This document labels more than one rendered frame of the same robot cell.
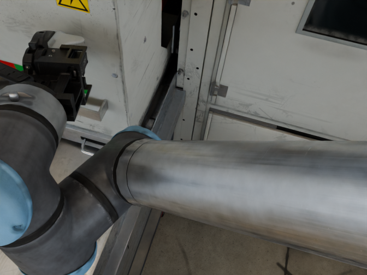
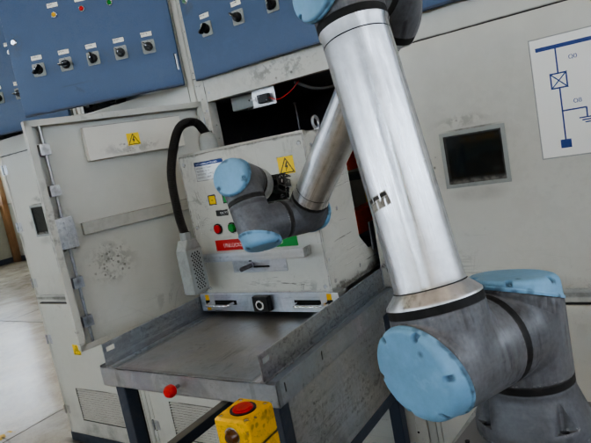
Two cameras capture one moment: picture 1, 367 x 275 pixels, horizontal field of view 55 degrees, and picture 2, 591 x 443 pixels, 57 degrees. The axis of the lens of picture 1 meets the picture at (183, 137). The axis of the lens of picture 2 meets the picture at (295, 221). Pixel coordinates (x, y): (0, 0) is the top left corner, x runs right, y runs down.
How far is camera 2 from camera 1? 1.11 m
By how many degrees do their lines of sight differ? 52
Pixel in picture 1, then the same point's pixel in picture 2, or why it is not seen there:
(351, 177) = not seen: hidden behind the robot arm
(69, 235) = (266, 209)
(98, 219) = (281, 210)
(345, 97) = (518, 236)
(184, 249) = not seen: outside the picture
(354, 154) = not seen: hidden behind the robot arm
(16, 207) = (244, 166)
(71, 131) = (287, 296)
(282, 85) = (463, 243)
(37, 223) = (251, 189)
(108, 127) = (314, 280)
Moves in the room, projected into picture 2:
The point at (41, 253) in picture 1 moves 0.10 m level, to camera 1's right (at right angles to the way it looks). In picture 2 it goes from (251, 208) to (291, 202)
